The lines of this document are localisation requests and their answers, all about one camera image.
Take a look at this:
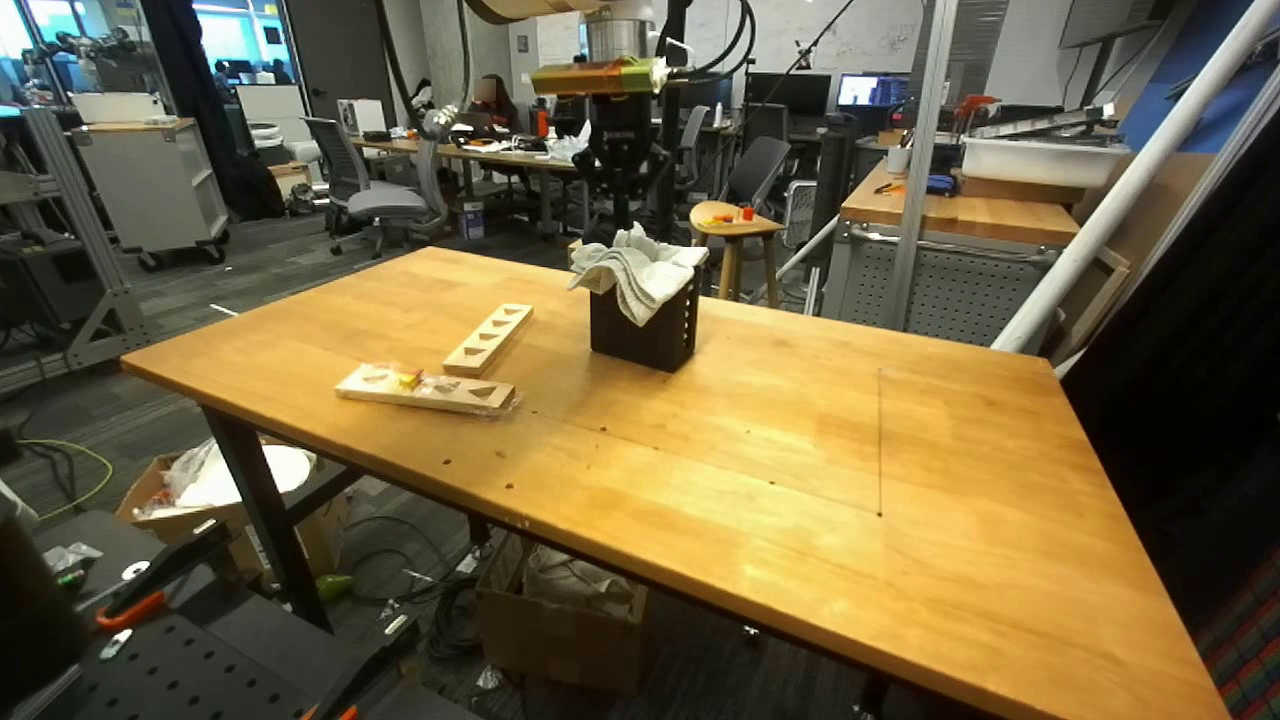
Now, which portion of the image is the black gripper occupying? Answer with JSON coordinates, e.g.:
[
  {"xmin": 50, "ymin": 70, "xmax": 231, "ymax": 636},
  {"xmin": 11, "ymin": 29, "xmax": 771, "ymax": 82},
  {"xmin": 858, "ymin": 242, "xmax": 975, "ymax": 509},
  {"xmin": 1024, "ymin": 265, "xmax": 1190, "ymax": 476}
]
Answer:
[{"xmin": 569, "ymin": 92, "xmax": 681, "ymax": 234}]

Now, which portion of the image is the white towel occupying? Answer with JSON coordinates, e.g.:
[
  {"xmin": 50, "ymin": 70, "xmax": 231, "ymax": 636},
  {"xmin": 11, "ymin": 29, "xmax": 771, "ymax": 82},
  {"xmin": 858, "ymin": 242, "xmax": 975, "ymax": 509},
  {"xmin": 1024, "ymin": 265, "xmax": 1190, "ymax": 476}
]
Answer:
[{"xmin": 566, "ymin": 220, "xmax": 714, "ymax": 331}]

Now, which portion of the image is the black perforated box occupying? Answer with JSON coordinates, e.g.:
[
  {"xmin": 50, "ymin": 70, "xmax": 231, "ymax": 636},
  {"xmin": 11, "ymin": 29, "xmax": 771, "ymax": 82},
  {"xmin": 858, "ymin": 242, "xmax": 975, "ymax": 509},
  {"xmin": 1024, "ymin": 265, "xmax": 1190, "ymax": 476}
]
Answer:
[{"xmin": 585, "ymin": 254, "xmax": 706, "ymax": 377}]

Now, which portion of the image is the plain cardboard box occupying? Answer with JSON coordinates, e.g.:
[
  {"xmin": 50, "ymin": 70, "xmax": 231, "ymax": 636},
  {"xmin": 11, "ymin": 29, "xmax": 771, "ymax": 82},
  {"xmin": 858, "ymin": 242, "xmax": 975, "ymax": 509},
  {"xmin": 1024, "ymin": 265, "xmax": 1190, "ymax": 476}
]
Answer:
[{"xmin": 468, "ymin": 535, "xmax": 655, "ymax": 698}]

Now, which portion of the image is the cardboard box with white bag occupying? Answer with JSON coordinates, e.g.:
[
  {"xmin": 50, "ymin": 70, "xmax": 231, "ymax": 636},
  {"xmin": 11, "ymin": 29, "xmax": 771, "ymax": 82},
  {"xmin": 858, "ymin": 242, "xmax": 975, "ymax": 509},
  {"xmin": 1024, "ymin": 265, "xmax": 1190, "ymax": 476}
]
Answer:
[{"xmin": 110, "ymin": 437, "xmax": 353, "ymax": 589}]

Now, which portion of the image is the black vertical pole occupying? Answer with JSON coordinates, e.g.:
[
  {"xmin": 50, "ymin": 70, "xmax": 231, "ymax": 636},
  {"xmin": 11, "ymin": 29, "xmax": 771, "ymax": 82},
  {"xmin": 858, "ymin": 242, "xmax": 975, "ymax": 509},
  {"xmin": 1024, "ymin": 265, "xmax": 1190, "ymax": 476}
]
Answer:
[{"xmin": 650, "ymin": 0, "xmax": 691, "ymax": 254}]

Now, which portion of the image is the round wooden stool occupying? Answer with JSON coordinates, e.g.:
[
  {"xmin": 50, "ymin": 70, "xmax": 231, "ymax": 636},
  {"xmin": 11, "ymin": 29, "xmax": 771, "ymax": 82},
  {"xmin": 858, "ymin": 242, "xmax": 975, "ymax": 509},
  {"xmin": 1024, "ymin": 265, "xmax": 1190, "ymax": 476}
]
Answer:
[{"xmin": 683, "ymin": 194, "xmax": 790, "ymax": 307}]

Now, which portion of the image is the cluttered office desk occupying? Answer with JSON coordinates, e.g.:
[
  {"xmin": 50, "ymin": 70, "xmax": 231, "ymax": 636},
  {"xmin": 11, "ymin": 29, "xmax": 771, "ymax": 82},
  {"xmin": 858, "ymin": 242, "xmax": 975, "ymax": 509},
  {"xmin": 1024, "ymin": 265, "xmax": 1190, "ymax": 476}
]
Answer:
[{"xmin": 356, "ymin": 133, "xmax": 597, "ymax": 240}]

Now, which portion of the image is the dark office chair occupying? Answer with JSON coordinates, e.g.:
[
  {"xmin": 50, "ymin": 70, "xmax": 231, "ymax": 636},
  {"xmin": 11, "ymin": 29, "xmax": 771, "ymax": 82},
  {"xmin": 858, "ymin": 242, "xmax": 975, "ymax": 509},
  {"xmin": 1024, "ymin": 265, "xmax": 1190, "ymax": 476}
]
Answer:
[{"xmin": 718, "ymin": 133, "xmax": 798, "ymax": 217}]

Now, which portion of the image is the seated person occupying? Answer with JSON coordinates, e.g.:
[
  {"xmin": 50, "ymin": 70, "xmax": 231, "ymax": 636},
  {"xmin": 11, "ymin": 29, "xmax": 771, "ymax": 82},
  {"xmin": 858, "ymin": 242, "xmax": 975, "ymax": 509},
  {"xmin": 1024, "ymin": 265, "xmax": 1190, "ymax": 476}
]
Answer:
[{"xmin": 456, "ymin": 70, "xmax": 528, "ymax": 141}]

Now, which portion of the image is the wooden board with triangular slots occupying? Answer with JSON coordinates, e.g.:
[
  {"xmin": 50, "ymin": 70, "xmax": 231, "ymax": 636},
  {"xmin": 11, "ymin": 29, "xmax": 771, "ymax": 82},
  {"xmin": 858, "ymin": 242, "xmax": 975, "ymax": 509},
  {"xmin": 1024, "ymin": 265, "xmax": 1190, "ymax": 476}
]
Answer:
[{"xmin": 440, "ymin": 300, "xmax": 536, "ymax": 378}]

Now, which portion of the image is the grey office chair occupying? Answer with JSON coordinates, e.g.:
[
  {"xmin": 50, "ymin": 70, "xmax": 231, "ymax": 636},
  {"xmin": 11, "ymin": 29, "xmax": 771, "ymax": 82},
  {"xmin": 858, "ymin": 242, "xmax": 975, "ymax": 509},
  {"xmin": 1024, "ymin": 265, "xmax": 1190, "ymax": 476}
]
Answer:
[{"xmin": 300, "ymin": 112, "xmax": 452, "ymax": 258}]

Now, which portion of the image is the small lit monitor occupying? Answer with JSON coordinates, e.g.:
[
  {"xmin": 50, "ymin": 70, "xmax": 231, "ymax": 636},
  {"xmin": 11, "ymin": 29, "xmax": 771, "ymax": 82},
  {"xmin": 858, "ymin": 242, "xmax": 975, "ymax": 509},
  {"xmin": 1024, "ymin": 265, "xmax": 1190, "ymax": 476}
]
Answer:
[{"xmin": 834, "ymin": 67, "xmax": 919, "ymax": 120}]

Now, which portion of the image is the wooden top workbench with drawers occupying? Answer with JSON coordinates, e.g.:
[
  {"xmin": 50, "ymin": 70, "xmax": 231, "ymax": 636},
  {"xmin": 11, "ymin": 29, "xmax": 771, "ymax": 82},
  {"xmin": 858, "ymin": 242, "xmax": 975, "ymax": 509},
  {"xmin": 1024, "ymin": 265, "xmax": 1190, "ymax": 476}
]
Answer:
[{"xmin": 820, "ymin": 157, "xmax": 1088, "ymax": 352}]

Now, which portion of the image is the white plastic bin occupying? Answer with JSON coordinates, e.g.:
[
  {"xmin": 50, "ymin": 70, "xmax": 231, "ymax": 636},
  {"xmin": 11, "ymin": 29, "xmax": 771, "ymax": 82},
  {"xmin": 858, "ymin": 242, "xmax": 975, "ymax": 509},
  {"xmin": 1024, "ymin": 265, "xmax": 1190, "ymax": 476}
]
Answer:
[{"xmin": 957, "ymin": 128, "xmax": 1138, "ymax": 194}]

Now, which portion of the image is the white equipment cart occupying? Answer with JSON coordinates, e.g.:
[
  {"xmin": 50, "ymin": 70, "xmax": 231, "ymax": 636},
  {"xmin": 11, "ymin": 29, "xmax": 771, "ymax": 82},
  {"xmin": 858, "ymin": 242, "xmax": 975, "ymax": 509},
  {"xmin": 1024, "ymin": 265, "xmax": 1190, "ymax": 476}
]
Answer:
[{"xmin": 63, "ymin": 88, "xmax": 231, "ymax": 268}]

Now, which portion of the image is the white diagonal pole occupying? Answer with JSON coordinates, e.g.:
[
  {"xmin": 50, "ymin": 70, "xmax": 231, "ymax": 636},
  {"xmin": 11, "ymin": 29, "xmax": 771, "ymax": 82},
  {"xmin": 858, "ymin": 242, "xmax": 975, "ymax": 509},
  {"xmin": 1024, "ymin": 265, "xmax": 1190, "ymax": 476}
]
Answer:
[{"xmin": 987, "ymin": 0, "xmax": 1280, "ymax": 359}]

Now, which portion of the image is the black curtain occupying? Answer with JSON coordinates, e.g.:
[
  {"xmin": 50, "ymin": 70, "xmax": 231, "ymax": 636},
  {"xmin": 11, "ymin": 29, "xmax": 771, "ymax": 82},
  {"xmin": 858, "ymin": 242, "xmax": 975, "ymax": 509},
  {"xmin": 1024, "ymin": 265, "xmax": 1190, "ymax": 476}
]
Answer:
[{"xmin": 1057, "ymin": 116, "xmax": 1280, "ymax": 636}]

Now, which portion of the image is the black perforated platform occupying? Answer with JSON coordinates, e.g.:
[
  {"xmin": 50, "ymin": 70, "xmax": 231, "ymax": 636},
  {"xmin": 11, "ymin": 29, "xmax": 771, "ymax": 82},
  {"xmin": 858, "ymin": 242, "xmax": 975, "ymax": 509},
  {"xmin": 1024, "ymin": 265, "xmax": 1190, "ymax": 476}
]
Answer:
[{"xmin": 0, "ymin": 526, "xmax": 473, "ymax": 720}]

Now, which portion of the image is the silver metal post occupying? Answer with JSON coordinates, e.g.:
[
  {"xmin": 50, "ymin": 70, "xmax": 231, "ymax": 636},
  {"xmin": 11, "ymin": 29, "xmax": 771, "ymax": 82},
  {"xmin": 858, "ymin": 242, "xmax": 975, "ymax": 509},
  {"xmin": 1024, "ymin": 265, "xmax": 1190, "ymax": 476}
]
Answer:
[{"xmin": 889, "ymin": 0, "xmax": 966, "ymax": 331}]

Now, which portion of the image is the grey metal frame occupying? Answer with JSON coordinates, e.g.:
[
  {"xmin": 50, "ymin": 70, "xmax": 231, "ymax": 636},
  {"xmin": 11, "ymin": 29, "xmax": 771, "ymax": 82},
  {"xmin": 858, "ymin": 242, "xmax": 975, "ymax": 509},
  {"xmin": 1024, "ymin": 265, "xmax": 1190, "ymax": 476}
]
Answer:
[{"xmin": 0, "ymin": 98, "xmax": 153, "ymax": 400}]

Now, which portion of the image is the orange handled clamp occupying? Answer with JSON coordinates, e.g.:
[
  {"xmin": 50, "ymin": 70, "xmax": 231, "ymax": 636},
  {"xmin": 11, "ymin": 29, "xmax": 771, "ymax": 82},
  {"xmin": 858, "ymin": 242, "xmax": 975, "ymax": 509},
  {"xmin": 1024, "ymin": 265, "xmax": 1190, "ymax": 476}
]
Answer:
[{"xmin": 94, "ymin": 589, "xmax": 175, "ymax": 636}]

